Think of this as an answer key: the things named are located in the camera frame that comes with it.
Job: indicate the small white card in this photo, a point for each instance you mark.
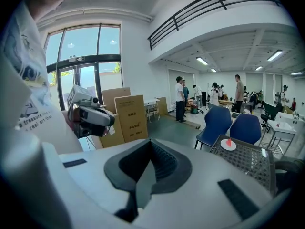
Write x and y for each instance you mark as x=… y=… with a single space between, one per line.
x=263 y=152

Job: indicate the flat cardboard sheet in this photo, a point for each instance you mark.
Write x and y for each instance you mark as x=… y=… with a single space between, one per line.
x=162 y=106

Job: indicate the person's white printed t-shirt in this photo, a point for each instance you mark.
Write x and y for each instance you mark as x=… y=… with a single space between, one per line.
x=28 y=85

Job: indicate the dark office chair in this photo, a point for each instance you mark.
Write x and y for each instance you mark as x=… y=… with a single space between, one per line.
x=270 y=113

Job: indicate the red watermelon slice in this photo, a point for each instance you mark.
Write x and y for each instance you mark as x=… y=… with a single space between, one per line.
x=229 y=142

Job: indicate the green bag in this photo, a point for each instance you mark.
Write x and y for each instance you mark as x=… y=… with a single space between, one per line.
x=196 y=110

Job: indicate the white folding table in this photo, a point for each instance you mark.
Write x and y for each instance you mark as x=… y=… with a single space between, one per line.
x=152 y=111

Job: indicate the white round plate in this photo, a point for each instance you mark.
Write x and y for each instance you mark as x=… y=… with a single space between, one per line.
x=232 y=147

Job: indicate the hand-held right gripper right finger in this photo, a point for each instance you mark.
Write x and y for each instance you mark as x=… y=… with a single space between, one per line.
x=202 y=199

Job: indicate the black framed glass door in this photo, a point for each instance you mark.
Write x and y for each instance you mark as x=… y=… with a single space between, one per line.
x=97 y=58

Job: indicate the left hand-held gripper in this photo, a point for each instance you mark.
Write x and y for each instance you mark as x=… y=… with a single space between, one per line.
x=77 y=96

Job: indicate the white table with red sticker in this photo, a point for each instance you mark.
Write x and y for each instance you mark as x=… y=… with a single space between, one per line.
x=283 y=126

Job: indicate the blue chair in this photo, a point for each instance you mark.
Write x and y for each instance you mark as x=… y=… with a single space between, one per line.
x=216 y=123
x=246 y=128

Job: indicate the white counter table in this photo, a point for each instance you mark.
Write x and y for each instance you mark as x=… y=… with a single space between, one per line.
x=288 y=117

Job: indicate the printed cardboard box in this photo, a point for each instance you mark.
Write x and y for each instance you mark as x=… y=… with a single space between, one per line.
x=132 y=118

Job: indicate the ceiling light panel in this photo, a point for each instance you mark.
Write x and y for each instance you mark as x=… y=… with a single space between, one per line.
x=274 y=55
x=201 y=60
x=213 y=69

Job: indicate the black balcony railing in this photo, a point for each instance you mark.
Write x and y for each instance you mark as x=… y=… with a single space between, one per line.
x=176 y=24

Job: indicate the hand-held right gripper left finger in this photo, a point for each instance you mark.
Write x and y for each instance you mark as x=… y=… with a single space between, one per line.
x=95 y=187

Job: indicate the white long table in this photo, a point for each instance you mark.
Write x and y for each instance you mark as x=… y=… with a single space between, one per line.
x=151 y=100

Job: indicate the plain cardboard box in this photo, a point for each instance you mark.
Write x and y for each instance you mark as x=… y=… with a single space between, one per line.
x=114 y=96

